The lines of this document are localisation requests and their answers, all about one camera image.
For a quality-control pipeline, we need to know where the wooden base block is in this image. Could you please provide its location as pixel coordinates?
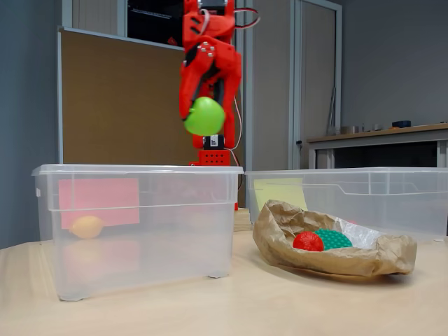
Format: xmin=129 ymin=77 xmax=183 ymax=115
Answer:
xmin=233 ymin=206 xmax=253 ymax=232

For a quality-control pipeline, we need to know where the wooden side table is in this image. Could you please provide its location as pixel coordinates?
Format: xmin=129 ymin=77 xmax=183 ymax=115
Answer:
xmin=307 ymin=122 xmax=448 ymax=171

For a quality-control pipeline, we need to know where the pink paper note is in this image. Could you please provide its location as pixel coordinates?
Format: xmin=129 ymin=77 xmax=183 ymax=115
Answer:
xmin=57 ymin=177 xmax=141 ymax=230

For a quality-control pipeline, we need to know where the yellow paper note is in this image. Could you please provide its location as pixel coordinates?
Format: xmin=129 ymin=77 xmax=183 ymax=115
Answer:
xmin=253 ymin=177 xmax=309 ymax=213

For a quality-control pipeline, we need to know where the clear plastic bin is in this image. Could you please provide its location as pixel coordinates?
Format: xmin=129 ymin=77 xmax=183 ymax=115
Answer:
xmin=31 ymin=163 xmax=245 ymax=302
xmin=244 ymin=167 xmax=448 ymax=242

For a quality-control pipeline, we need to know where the dark green bumpy toy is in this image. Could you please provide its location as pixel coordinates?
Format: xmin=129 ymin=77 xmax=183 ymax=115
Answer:
xmin=313 ymin=228 xmax=354 ymax=251

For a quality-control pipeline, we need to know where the yellow toy lemon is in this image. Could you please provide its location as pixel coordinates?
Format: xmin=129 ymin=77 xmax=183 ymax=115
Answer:
xmin=69 ymin=216 xmax=105 ymax=240

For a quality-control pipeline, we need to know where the crumpled brown paper bag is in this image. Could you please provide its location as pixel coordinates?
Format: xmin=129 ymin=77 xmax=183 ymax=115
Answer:
xmin=252 ymin=199 xmax=418 ymax=279

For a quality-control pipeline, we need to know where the grey tall cabinet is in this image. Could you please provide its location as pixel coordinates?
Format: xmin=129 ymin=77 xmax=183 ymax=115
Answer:
xmin=62 ymin=0 xmax=343 ymax=172

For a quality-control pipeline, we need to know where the red toy strawberry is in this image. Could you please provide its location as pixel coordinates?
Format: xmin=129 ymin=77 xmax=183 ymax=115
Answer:
xmin=292 ymin=230 xmax=325 ymax=253

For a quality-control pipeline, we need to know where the green toy apple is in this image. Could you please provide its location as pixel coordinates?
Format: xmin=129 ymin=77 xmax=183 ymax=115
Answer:
xmin=183 ymin=96 xmax=226 ymax=136

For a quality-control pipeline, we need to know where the brown cork pin board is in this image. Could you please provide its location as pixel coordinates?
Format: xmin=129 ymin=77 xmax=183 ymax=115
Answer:
xmin=57 ymin=26 xmax=242 ymax=165

